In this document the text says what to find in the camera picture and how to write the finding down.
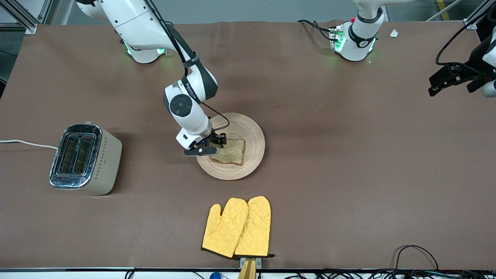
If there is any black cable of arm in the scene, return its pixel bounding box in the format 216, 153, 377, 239
145, 0, 230, 132
436, 6, 496, 76

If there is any brown table cover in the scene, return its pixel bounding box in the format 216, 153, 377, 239
0, 20, 496, 270

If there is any aluminium frame profile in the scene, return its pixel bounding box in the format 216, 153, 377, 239
463, 0, 496, 29
0, 0, 53, 34

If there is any round wooden plate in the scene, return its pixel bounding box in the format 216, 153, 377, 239
196, 112, 266, 181

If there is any wooden clamp with metal bracket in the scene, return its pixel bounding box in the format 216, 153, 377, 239
237, 257, 262, 279

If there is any cream chrome two-slot toaster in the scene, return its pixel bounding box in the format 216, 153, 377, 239
49, 122, 123, 196

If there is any white toaster power cord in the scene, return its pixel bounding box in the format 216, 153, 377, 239
0, 139, 59, 150

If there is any brown bread slice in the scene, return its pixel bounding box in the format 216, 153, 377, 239
209, 138, 246, 166

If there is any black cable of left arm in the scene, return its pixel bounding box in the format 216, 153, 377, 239
436, 6, 496, 76

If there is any black cable at arm base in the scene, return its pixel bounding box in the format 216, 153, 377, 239
297, 19, 336, 42

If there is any yellow quilted oven mitt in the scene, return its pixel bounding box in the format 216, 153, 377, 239
201, 198, 249, 259
234, 196, 276, 258

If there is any black looped cable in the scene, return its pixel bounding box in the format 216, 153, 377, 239
394, 245, 439, 272

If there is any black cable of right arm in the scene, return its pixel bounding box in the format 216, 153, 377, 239
145, 0, 230, 132

